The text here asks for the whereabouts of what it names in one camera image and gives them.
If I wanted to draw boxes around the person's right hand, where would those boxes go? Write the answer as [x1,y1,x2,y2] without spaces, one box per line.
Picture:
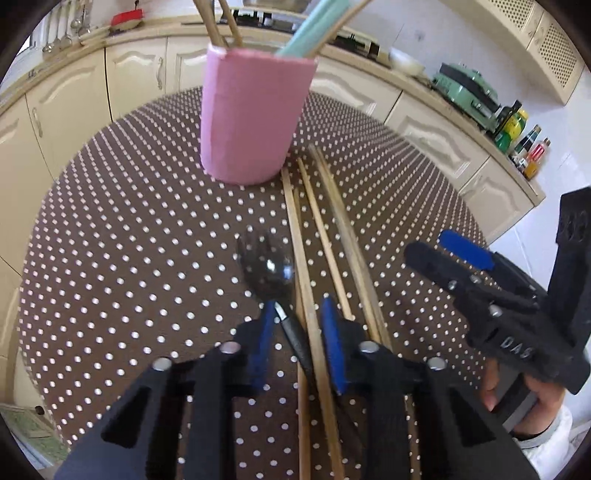
[479,358,567,437]

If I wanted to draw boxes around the dark sauce bottle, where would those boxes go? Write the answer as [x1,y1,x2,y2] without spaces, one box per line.
[509,125,542,161]

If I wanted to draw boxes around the red label bottle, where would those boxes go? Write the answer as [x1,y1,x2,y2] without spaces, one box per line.
[523,138,551,180]

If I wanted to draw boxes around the yellow green bottle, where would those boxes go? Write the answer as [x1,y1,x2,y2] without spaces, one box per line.
[494,108,529,154]

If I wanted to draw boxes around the dark oil bottle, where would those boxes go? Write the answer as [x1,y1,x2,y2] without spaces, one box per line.
[489,100,522,140]

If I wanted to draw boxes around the green electric grill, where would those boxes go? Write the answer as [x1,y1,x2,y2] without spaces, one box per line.
[432,63,500,130]

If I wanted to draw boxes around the brown polka dot tablecloth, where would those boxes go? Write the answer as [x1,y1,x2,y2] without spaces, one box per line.
[18,89,484,445]

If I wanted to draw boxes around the white bowl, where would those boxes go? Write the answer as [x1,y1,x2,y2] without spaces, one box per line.
[389,47,425,77]

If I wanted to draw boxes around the upper cabinets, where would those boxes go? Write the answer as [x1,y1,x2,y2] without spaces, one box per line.
[445,0,584,105]

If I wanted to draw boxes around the cabinets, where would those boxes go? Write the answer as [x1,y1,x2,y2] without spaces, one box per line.
[0,34,546,361]
[445,0,584,105]

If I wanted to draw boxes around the black gas stove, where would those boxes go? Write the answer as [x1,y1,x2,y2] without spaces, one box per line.
[221,1,370,59]

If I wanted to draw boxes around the pink utensil holder cup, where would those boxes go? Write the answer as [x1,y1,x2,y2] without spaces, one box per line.
[200,45,317,186]

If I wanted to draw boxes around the lower cabinets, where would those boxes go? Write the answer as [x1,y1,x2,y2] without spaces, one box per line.
[0,34,546,361]

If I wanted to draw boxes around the red container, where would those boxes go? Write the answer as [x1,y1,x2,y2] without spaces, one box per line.
[110,8,143,31]

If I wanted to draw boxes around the hanging utensil rack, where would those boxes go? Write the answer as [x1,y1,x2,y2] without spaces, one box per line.
[40,0,93,56]

